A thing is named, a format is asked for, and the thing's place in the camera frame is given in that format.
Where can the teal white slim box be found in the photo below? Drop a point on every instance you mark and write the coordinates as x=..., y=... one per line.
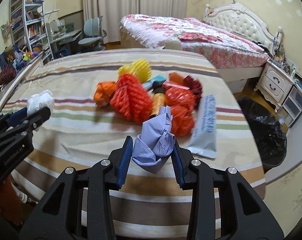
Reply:
x=149, y=84

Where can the grey desk chair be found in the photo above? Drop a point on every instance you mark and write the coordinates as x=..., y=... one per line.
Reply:
x=94, y=35

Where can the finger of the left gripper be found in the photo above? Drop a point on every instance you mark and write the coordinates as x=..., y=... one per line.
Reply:
x=26, y=128
x=17, y=118

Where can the plastic drawer unit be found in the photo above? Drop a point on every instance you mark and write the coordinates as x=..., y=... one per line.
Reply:
x=291, y=107

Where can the striped bed sheet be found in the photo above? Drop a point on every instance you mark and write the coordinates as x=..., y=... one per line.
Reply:
x=79, y=134

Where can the beige curtains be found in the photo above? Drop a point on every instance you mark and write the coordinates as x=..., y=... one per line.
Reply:
x=112, y=11

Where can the black bag trash bin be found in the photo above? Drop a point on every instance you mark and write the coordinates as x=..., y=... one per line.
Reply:
x=269, y=136

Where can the dark red crumpled wrapper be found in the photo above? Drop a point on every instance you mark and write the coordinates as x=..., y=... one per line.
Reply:
x=195, y=87

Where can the yellow foam fruit net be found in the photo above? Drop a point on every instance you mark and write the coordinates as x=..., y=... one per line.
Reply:
x=140, y=68

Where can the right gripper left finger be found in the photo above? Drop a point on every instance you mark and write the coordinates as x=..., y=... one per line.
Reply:
x=77, y=205

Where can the white bookshelf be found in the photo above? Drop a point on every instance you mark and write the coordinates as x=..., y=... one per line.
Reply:
x=28, y=31

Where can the floral quilt bed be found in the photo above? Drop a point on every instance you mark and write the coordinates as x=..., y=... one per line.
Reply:
x=234, y=57

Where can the amber bottle black cap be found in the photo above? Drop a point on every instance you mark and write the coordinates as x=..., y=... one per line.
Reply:
x=159, y=99

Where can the lavender paper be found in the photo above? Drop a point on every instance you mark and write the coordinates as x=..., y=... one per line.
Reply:
x=155, y=144

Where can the folded orange paper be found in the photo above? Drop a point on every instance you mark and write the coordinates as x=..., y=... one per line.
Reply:
x=176, y=78

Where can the white tufted headboard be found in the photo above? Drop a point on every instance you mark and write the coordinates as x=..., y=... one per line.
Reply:
x=239, y=20

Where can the white tissue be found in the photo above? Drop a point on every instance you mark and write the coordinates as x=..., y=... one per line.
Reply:
x=39, y=101

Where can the white bed post knob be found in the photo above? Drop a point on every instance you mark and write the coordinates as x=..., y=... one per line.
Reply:
x=173, y=43

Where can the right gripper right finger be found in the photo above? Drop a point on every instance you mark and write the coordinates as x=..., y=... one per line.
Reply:
x=243, y=213

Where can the white nightstand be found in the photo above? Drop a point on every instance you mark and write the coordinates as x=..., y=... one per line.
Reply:
x=274, y=84

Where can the white blue plastic pouch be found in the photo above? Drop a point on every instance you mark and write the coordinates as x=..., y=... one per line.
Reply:
x=203, y=140

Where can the study desk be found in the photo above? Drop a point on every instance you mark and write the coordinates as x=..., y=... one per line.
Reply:
x=57, y=34

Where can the orange crumpled bag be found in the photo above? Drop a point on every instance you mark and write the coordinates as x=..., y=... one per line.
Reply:
x=104, y=93

